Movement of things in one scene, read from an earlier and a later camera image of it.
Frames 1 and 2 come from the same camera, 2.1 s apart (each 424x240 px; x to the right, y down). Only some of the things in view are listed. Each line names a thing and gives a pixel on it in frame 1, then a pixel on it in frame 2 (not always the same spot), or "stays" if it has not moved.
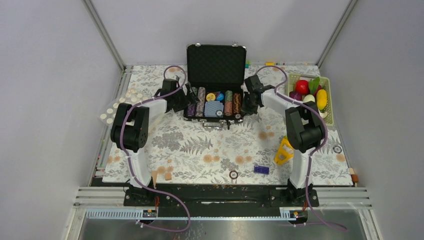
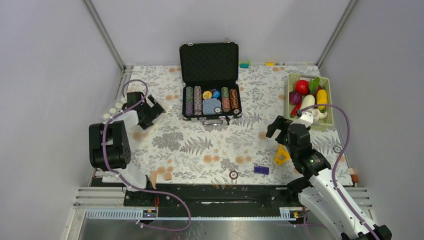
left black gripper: x=188 y=99 → x=156 y=111
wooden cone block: x=154 y=174 stays
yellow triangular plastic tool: x=285 y=152 stays
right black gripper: x=245 y=109 → x=280 y=123
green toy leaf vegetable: x=313 y=84 stays
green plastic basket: x=324 y=82 stays
